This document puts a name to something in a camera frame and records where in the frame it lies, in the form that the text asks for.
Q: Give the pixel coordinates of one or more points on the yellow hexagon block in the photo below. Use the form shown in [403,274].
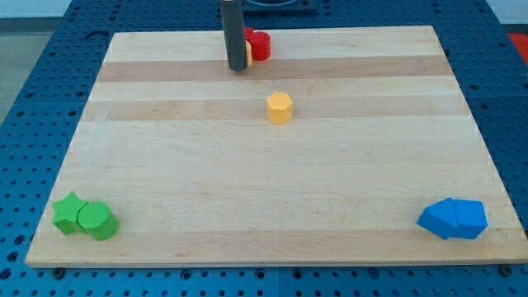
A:
[279,108]

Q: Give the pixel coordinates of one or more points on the blue pentagon block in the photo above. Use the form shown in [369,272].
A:
[470,219]

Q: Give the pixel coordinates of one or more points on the blue cube block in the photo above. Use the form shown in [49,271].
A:
[439,218]

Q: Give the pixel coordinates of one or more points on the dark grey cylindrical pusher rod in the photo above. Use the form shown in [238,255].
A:
[234,34]

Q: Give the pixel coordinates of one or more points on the yellow block behind rod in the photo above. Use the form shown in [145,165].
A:
[249,53]

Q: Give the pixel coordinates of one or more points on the green star block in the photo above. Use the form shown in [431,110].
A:
[66,212]

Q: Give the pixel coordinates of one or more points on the red cylinder block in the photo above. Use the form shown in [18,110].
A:
[260,42]

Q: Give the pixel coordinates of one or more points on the green cylinder block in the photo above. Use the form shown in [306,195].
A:
[98,221]

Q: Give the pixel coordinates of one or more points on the light wooden board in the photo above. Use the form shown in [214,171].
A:
[183,152]

